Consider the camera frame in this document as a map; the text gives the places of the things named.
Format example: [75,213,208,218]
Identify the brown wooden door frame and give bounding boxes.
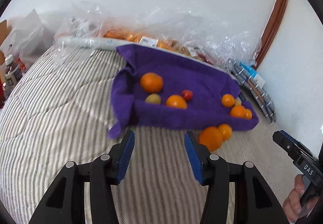
[255,0,288,68]

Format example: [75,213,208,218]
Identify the clear plastic bags pile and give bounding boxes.
[54,3,261,72]

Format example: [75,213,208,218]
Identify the large orange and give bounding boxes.
[198,126,223,152]

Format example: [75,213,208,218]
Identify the drink bottle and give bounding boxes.
[5,55,22,95]

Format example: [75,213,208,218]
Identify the white plastic bag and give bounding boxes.
[1,10,53,67]

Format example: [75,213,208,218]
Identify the purple towel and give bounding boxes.
[108,44,259,139]

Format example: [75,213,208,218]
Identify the striped quilted table cover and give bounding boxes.
[0,46,303,224]

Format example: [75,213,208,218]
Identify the grey checked folded cloth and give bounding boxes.
[232,62,277,124]

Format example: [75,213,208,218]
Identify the bagged oranges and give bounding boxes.
[104,28,208,62]

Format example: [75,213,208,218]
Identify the cardboard box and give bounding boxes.
[0,20,12,45]

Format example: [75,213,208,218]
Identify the small red fruit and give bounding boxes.
[181,90,193,102]

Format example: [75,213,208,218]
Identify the orange front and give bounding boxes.
[229,105,246,118]

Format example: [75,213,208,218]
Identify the person's right hand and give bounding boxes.
[282,174,319,223]

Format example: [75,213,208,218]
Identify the small orange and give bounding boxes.
[244,108,252,120]

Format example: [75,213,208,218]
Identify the green-yellow fruit front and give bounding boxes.
[145,94,162,104]

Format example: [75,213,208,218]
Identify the blue white tissue pack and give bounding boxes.
[240,62,265,88]

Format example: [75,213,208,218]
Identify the orange end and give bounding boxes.
[221,94,235,108]

